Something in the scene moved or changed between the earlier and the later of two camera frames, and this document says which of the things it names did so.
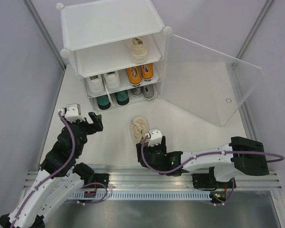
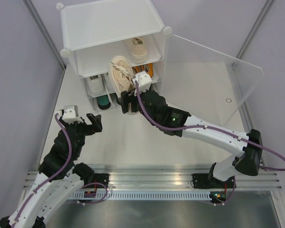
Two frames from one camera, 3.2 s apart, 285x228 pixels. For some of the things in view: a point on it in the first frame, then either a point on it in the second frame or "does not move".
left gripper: [97, 126] does not move
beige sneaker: [138, 53] does not move
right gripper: [161, 146] → [127, 98]
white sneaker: [112, 80] does not move
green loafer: [103, 102] does not move
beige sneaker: [139, 126] → [120, 73]
